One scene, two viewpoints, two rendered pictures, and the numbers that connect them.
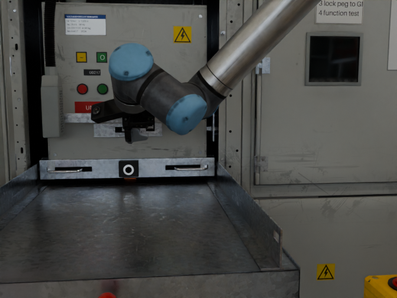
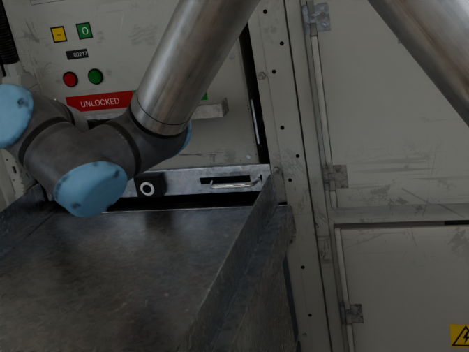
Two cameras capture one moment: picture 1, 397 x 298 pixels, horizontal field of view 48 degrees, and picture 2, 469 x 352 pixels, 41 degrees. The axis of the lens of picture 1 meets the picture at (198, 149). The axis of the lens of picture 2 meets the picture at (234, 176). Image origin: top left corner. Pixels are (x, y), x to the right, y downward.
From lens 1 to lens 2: 62 cm
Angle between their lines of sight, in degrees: 28
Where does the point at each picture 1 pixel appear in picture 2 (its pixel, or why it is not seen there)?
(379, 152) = not seen: outside the picture
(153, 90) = (31, 162)
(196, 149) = (242, 151)
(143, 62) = (13, 119)
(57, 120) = not seen: hidden behind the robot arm
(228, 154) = (284, 162)
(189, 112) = (77, 196)
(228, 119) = (276, 108)
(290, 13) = (217, 12)
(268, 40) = (199, 56)
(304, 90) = (398, 52)
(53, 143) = not seen: hidden behind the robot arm
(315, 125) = (426, 110)
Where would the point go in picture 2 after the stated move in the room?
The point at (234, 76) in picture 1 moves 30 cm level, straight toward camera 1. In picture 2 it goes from (172, 110) to (13, 209)
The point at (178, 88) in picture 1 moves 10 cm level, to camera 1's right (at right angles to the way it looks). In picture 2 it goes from (62, 158) to (127, 156)
